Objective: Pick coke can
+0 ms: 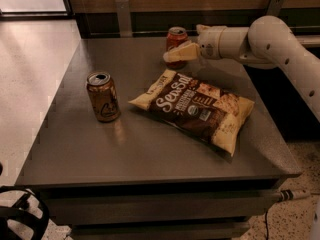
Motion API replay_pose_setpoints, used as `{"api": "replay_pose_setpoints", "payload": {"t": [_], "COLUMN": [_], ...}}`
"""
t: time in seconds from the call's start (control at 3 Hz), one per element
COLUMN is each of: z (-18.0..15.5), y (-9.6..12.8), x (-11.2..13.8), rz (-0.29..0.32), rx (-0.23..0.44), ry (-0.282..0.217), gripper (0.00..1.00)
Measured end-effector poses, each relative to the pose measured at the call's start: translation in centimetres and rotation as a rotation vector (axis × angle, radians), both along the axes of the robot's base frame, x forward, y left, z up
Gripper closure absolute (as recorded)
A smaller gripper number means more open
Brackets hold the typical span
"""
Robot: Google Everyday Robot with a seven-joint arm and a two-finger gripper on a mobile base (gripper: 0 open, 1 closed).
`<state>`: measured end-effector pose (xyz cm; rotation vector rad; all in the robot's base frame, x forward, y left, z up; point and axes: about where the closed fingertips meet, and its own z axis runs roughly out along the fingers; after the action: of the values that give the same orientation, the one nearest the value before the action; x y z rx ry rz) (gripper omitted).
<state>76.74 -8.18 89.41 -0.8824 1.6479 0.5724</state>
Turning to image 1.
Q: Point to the sea salt chip bag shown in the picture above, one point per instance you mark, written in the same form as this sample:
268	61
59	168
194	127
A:
192	105

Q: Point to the red coke can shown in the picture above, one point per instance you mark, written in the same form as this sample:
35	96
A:
176	36

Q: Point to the right metal wall bracket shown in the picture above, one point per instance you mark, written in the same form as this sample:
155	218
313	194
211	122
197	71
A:
274	7

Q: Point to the grey drawer cabinet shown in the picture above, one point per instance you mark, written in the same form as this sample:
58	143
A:
137	178

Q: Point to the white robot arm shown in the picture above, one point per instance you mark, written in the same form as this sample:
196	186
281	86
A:
267	43

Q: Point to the brown gold soda can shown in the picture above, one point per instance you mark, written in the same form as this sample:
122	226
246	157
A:
102	94

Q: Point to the metal wall bracket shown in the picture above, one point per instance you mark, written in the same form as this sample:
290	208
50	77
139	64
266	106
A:
274	7
124	18

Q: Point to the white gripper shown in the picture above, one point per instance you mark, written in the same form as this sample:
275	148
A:
209	43

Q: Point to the left metal wall bracket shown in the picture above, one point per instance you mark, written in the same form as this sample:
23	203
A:
124	18

